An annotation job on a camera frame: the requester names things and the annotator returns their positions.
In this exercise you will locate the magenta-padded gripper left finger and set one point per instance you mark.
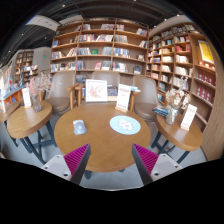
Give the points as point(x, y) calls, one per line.
point(77, 159)

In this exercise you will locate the colourful book display stand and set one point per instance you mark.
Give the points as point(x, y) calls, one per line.
point(10, 93)

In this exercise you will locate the small white sign card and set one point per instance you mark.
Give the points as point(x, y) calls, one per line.
point(26, 97)
point(188, 116)

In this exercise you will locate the white framed floral picture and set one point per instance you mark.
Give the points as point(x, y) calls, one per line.
point(96, 90)

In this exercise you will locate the stack of books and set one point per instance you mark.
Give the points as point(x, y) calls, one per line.
point(161, 111)

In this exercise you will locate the round wooden side table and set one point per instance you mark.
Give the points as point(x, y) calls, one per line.
point(8, 111)
point(180, 133)
point(28, 120)

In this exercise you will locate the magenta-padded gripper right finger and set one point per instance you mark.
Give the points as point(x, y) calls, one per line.
point(145, 159)

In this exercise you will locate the dark upright book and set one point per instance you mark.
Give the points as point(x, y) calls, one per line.
point(112, 92)

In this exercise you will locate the grey computer mouse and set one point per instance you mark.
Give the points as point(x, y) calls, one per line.
point(80, 127)

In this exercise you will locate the round light blue mouse pad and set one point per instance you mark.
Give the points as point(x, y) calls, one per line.
point(125, 125)

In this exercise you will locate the white hanging ceiling panel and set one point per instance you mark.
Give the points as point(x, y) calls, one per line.
point(71, 18)
point(43, 22)

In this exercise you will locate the glass vase with pink flowers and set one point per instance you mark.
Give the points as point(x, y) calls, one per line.
point(36, 101)

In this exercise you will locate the white and red sign card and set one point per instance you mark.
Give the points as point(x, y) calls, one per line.
point(123, 97)

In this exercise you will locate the curved wooden bookshelf unit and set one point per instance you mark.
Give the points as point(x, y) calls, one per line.
point(186, 66)

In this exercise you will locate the glass vase with beige flowers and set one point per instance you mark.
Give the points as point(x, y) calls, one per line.
point(172, 115)

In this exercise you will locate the wide wooden bookshelf unit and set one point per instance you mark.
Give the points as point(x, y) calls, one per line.
point(100, 46)

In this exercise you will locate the small distant bookshelf unit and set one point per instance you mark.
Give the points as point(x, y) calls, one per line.
point(25, 66)

